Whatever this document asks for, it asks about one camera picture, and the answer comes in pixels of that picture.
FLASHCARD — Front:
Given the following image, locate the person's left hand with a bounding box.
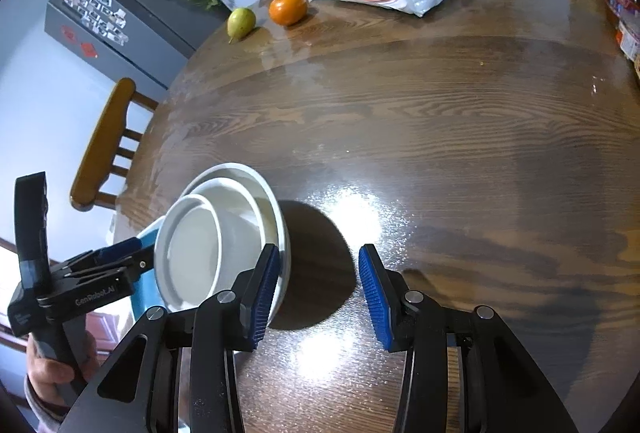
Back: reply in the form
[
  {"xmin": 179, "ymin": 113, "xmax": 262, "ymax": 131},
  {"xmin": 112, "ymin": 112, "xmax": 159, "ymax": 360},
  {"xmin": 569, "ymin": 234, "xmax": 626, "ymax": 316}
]
[{"xmin": 25, "ymin": 325, "xmax": 101, "ymax": 406}]

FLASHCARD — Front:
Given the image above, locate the cluster of fridge photo magnets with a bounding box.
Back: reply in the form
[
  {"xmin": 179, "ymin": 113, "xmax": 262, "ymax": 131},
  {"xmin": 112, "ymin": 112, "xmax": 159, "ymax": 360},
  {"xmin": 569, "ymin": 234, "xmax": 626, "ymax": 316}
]
[{"xmin": 59, "ymin": 0, "xmax": 130, "ymax": 44}]

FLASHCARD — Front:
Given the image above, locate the small white bowl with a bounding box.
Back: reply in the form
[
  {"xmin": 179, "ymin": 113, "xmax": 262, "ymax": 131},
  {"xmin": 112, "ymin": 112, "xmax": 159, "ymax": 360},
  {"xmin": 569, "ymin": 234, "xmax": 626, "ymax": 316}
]
[{"xmin": 190, "ymin": 178, "xmax": 279, "ymax": 309}]

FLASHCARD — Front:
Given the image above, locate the grey fridge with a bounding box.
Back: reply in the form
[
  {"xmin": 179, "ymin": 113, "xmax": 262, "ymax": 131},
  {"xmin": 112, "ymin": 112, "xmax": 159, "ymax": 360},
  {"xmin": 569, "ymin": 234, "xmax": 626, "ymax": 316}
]
[{"xmin": 44, "ymin": 0, "xmax": 236, "ymax": 90}]

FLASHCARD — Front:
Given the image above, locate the wooden chair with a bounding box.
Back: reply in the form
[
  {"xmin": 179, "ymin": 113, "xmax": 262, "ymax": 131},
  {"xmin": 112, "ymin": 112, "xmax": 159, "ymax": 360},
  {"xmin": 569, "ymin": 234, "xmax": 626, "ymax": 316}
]
[{"xmin": 69, "ymin": 78, "xmax": 161, "ymax": 212}]

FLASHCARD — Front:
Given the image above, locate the orange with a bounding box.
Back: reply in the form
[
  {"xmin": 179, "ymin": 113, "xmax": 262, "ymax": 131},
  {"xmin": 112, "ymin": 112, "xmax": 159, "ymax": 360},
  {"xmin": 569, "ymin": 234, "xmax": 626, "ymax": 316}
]
[{"xmin": 268, "ymin": 0, "xmax": 308, "ymax": 26}]

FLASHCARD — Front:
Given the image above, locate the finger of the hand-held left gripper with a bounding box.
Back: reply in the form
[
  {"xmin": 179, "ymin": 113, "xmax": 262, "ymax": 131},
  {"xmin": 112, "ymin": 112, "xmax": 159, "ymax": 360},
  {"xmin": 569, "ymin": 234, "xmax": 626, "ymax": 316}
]
[
  {"xmin": 50, "ymin": 254, "xmax": 156, "ymax": 286},
  {"xmin": 65, "ymin": 237, "xmax": 143, "ymax": 265}
]

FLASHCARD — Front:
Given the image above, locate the small white labelled jar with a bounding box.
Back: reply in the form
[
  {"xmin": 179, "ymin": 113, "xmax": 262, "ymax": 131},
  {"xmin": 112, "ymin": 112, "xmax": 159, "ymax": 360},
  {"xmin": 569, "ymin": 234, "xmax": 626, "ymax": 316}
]
[{"xmin": 616, "ymin": 20, "xmax": 640, "ymax": 62}]

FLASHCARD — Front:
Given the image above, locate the large white bowl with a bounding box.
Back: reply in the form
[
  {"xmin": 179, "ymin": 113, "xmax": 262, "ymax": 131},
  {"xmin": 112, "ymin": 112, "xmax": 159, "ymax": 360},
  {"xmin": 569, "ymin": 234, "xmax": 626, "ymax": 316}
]
[{"xmin": 177, "ymin": 162, "xmax": 292, "ymax": 329}]

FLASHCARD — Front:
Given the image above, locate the green pear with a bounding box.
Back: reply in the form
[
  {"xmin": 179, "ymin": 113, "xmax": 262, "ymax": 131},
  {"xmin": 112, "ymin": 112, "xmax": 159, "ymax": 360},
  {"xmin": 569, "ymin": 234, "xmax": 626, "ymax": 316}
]
[{"xmin": 227, "ymin": 7, "xmax": 257, "ymax": 44}]

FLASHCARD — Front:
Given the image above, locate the white ceramic cup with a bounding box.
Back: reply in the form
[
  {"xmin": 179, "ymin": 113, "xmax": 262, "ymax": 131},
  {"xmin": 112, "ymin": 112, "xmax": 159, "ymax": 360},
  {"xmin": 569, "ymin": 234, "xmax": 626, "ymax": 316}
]
[{"xmin": 154, "ymin": 194, "xmax": 223, "ymax": 314}]

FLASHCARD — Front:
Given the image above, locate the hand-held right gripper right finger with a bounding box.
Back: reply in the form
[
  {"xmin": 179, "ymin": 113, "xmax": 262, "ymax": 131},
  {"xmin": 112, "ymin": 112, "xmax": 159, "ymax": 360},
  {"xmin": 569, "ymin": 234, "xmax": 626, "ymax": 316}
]
[{"xmin": 357, "ymin": 243, "xmax": 566, "ymax": 433}]

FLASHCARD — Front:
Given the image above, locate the person's left forearm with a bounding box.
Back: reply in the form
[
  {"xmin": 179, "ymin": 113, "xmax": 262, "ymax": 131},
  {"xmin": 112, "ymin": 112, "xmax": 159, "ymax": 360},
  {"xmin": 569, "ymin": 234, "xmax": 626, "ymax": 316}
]
[{"xmin": 22, "ymin": 375, "xmax": 71, "ymax": 426}]

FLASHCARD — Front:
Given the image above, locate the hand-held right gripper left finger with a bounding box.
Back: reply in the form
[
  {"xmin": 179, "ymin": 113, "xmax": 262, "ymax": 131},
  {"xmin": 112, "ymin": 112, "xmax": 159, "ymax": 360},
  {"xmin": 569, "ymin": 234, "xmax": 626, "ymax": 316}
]
[{"xmin": 60, "ymin": 243, "xmax": 281, "ymax": 433}]

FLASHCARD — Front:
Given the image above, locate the plain blue plate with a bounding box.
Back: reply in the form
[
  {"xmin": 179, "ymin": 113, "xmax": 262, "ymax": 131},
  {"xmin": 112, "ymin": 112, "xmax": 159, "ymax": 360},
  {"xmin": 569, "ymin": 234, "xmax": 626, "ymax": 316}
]
[{"xmin": 131, "ymin": 215, "xmax": 168, "ymax": 321}]

